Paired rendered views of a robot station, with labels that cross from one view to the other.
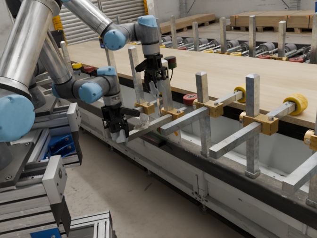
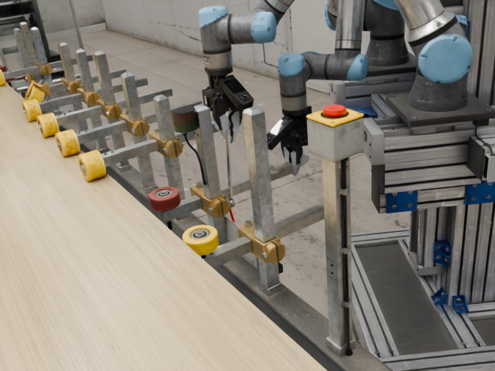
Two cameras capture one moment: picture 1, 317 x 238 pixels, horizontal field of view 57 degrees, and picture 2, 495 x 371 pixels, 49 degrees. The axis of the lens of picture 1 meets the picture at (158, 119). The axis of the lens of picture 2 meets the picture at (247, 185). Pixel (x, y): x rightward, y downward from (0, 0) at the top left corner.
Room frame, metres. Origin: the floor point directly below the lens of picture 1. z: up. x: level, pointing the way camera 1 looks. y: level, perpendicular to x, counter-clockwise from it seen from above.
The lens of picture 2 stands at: (2.68, 0.15, 1.53)
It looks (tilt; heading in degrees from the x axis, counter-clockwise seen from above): 26 degrees down; 185
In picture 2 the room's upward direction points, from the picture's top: 6 degrees counter-clockwise
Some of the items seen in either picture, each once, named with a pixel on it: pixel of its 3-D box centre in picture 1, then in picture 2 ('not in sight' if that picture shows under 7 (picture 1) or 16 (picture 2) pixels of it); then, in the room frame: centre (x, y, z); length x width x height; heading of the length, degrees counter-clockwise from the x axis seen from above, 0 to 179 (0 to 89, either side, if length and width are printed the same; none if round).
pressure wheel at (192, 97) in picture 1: (191, 106); (166, 210); (1.42, -0.18, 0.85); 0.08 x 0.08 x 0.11
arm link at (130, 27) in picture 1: (124, 33); (254, 26); (1.27, 0.09, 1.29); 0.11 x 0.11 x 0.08; 77
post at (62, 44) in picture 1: (70, 70); not in sight; (2.40, 0.66, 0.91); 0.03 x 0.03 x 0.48; 35
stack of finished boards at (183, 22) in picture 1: (181, 22); not in sight; (9.90, -1.20, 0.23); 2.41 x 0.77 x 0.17; 127
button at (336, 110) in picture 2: not in sight; (334, 112); (1.80, 0.23, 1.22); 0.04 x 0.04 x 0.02
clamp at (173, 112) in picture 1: (172, 114); (208, 200); (1.37, -0.07, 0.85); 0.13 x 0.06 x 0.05; 35
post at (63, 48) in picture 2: not in sight; (75, 96); (0.36, -0.78, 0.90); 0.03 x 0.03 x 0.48; 35
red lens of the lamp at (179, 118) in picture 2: (170, 60); (183, 115); (1.41, -0.10, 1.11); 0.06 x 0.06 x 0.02
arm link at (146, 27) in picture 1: (147, 29); (216, 29); (1.26, -0.01, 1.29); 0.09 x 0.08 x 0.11; 77
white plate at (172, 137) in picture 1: (164, 130); (230, 233); (1.39, -0.02, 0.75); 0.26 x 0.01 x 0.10; 35
